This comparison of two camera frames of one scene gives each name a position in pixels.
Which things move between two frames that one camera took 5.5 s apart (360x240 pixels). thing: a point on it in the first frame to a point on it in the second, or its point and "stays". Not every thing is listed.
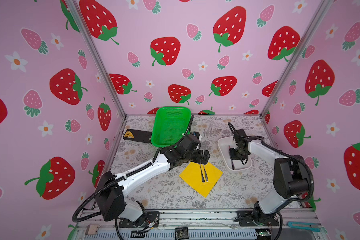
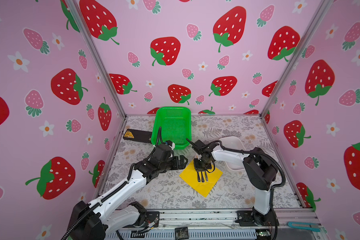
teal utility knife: [314, 227] stays
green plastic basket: [169, 125] stays
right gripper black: [233, 156] to [197, 168]
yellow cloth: [192, 175] stays
